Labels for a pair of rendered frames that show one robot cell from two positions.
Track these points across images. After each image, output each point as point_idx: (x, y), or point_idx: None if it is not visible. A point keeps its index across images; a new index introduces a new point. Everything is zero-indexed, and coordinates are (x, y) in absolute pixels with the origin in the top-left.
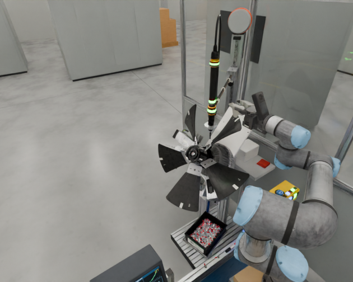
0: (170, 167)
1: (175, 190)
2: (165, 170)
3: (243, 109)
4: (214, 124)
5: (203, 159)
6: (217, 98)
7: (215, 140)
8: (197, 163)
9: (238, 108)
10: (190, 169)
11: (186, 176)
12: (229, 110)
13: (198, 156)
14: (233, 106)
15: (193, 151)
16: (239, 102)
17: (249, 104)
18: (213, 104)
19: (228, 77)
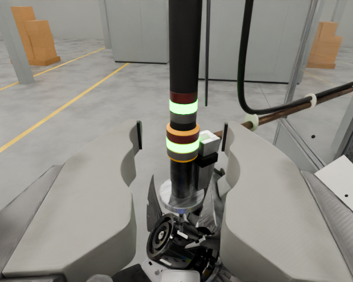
0: (152, 225)
1: None
2: (147, 225)
3: (32, 273)
4: (192, 196)
5: (173, 265)
6: (252, 114)
7: (215, 238)
8: (158, 264)
9: (12, 216)
10: (148, 264)
11: (134, 274)
12: (329, 170)
13: (159, 252)
14: (78, 150)
15: (166, 228)
16: (223, 140)
17: (256, 234)
18: (177, 121)
19: None
